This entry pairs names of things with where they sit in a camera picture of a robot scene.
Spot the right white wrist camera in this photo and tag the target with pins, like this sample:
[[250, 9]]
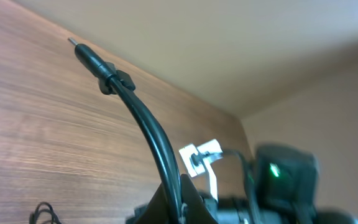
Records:
[[198, 160]]

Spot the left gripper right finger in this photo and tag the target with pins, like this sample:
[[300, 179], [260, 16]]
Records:
[[196, 211]]

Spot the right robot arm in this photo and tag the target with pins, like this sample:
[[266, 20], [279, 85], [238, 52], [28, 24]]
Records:
[[280, 186]]

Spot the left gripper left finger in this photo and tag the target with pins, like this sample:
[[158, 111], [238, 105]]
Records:
[[162, 208]]

